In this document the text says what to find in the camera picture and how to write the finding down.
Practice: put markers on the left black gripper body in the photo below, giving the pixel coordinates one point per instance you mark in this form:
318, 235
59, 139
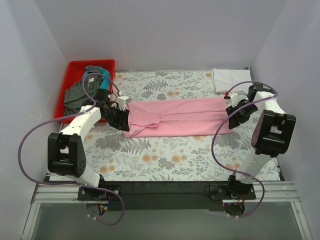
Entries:
119, 119

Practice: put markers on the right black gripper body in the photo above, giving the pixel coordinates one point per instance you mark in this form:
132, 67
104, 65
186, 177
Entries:
236, 113

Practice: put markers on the pink t shirt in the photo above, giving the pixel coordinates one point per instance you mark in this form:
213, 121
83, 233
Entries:
176, 117

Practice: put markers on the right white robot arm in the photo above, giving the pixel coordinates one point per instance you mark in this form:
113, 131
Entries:
271, 136

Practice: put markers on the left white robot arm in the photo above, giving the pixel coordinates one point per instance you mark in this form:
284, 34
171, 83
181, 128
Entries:
65, 151

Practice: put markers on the teal t shirt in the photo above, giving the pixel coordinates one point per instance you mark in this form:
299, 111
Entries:
107, 80

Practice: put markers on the grey t shirt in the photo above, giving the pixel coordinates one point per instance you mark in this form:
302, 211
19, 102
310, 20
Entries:
75, 95

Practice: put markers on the floral table mat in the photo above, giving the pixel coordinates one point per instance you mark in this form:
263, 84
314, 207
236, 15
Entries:
185, 158

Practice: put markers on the folded white t shirt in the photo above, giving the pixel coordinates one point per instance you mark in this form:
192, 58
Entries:
224, 79

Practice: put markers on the red plastic bin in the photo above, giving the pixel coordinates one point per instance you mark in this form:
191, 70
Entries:
74, 73

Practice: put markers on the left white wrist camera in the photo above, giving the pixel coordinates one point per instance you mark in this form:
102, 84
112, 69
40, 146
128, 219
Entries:
123, 101

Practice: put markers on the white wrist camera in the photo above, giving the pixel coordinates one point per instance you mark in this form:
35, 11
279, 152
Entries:
123, 101
232, 98

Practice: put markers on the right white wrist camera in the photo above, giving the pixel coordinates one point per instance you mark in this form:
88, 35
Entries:
232, 98

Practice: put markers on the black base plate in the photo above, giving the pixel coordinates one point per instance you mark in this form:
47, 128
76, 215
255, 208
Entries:
165, 195

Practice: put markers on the aluminium rail frame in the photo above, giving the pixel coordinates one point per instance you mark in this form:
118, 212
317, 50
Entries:
275, 191

